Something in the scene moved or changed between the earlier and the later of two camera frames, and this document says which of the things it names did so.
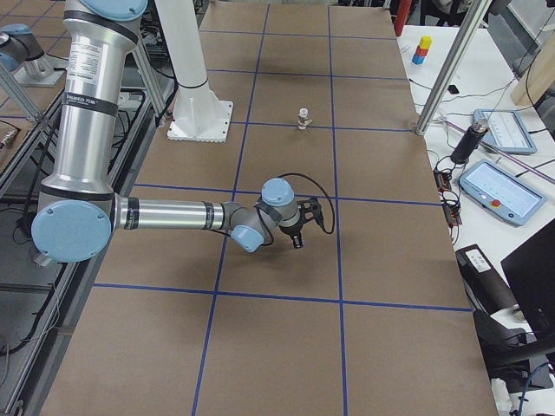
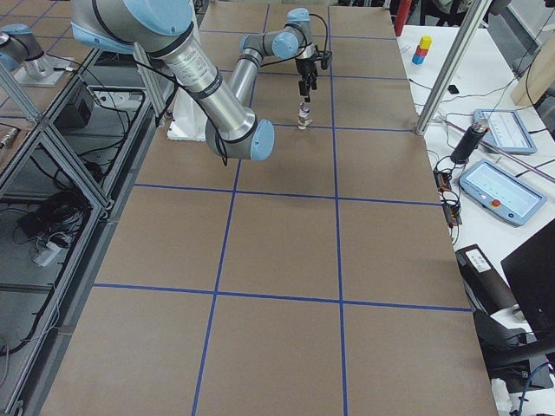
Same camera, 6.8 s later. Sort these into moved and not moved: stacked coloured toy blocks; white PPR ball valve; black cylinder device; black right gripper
Moved: black right gripper
Not moved: black cylinder device; stacked coloured toy blocks; white PPR ball valve
